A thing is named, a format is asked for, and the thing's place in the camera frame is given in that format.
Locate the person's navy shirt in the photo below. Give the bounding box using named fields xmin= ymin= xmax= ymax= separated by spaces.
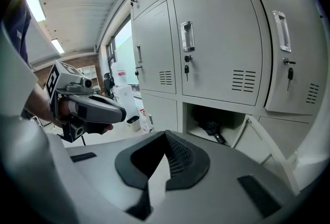
xmin=2 ymin=0 xmax=33 ymax=67

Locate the grey metal locker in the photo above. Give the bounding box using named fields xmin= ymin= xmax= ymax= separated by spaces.
xmin=130 ymin=0 xmax=328 ymax=197

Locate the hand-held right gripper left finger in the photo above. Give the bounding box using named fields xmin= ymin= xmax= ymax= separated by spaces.
xmin=114 ymin=130 xmax=166 ymax=191

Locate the person's left hand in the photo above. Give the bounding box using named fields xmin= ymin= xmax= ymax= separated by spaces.
xmin=58 ymin=98 xmax=114 ymax=135

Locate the white box with red label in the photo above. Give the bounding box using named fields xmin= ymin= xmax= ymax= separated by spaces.
xmin=116 ymin=61 xmax=127 ymax=85

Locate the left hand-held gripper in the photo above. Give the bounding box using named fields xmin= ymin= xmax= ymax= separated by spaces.
xmin=46 ymin=60 xmax=127 ymax=144

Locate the black office chair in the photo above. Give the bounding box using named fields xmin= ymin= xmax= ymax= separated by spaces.
xmin=103 ymin=72 xmax=116 ymax=100

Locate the black umbrella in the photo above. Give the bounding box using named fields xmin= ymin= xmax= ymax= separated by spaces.
xmin=197 ymin=119 xmax=227 ymax=145

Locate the rectangular ceiling lamp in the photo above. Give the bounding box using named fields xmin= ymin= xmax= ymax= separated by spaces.
xmin=51 ymin=38 xmax=65 ymax=54

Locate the grey hinged locker door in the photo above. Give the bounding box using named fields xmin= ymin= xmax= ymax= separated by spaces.
xmin=231 ymin=114 xmax=301 ymax=197

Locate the white waste bin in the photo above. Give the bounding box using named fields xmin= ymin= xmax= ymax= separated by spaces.
xmin=126 ymin=115 xmax=141 ymax=133

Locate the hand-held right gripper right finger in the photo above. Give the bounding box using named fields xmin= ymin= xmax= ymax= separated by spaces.
xmin=164 ymin=130 xmax=211 ymax=192

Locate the person's left forearm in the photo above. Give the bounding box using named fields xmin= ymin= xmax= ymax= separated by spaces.
xmin=22 ymin=85 xmax=63 ymax=129

